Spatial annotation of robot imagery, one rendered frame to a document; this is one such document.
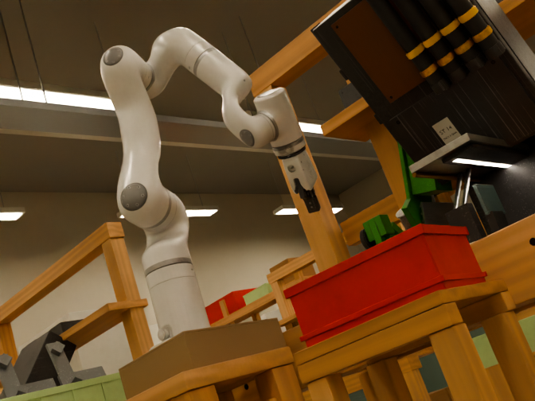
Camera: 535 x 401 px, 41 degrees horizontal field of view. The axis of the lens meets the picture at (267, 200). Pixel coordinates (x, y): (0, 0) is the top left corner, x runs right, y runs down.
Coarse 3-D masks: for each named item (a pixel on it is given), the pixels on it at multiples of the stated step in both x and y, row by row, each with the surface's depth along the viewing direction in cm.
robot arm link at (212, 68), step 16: (208, 64) 183; (224, 64) 182; (208, 80) 184; (224, 80) 181; (240, 80) 180; (224, 96) 178; (240, 96) 180; (224, 112) 176; (240, 112) 172; (240, 128) 172; (256, 128) 170; (272, 128) 172; (256, 144) 172
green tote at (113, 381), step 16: (64, 384) 183; (80, 384) 185; (96, 384) 189; (112, 384) 191; (0, 400) 171; (16, 400) 173; (32, 400) 176; (48, 400) 179; (64, 400) 181; (80, 400) 184; (96, 400) 187; (112, 400) 189
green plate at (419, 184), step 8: (400, 152) 186; (400, 160) 186; (408, 160) 186; (408, 168) 185; (408, 176) 185; (408, 184) 184; (416, 184) 184; (424, 184) 182; (432, 184) 181; (440, 184) 183; (448, 184) 186; (408, 192) 184; (416, 192) 184; (424, 192) 182; (432, 192) 184; (440, 192) 186; (416, 200) 186; (424, 200) 189
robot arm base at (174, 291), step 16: (160, 272) 170; (176, 272) 170; (192, 272) 173; (160, 288) 169; (176, 288) 168; (192, 288) 170; (160, 304) 168; (176, 304) 167; (192, 304) 168; (160, 320) 168; (176, 320) 166; (192, 320) 166; (208, 320) 171; (160, 336) 165
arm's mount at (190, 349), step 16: (272, 320) 172; (176, 336) 155; (192, 336) 155; (208, 336) 157; (224, 336) 160; (240, 336) 163; (256, 336) 166; (272, 336) 170; (160, 352) 160; (176, 352) 155; (192, 352) 153; (208, 352) 155; (224, 352) 158; (240, 352) 161; (256, 352) 164; (128, 368) 169; (144, 368) 164; (160, 368) 160; (176, 368) 156; (192, 368) 152; (128, 384) 169; (144, 384) 164
